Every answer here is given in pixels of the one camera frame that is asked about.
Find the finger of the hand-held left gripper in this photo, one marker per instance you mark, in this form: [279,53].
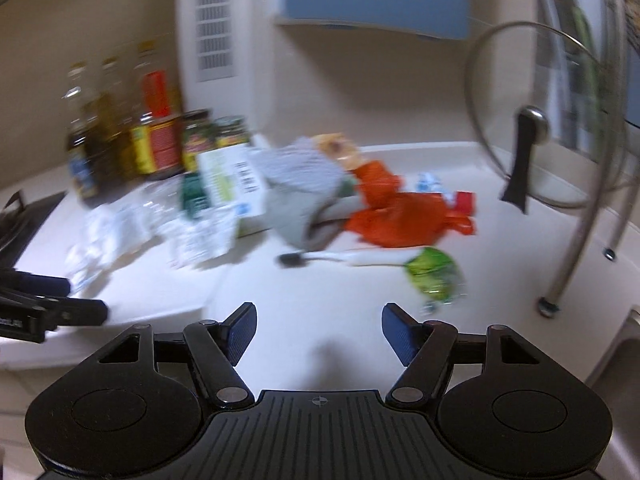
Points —
[80,311]
[45,284]

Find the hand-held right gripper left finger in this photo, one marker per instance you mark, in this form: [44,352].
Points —
[242,327]

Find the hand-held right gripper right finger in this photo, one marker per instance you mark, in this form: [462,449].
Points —
[397,330]

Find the green wrapper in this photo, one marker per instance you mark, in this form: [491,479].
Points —
[432,272]

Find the white stick black tip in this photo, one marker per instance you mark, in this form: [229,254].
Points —
[360,258]

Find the clear plastic packaging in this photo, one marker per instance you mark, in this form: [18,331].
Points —
[200,240]

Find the orange plastic bag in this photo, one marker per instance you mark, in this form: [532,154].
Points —
[400,215]

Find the dark green packet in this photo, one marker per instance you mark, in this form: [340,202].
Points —
[194,195]

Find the white green medicine box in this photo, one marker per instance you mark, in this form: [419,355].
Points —
[235,185]

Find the red bottle cap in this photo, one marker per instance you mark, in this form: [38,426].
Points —
[462,202]

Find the blue white foil packet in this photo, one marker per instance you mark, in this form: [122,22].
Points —
[429,184]

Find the white foam net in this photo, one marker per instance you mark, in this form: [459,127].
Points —
[305,165]

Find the black glass cooktop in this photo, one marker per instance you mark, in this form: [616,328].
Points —
[30,230]

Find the crumpled white tissue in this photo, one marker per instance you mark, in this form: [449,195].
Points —
[110,235]

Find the black burner grate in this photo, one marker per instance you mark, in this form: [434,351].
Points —
[12,205]

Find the large oil bottle blue label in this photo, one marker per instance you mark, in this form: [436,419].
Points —
[85,160]

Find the metal dish rack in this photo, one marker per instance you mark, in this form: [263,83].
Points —
[548,306]

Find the yellow oil bottle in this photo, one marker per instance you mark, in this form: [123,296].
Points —
[115,135]

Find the large green label jar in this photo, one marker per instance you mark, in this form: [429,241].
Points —
[197,142]

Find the small yellow label jar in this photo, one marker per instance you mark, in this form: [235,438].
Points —
[231,132]

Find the grey vent grille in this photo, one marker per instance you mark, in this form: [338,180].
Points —
[214,20]

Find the window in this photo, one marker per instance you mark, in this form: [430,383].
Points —
[631,35]

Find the blue white wall appliance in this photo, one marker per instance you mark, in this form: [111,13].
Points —
[375,0]

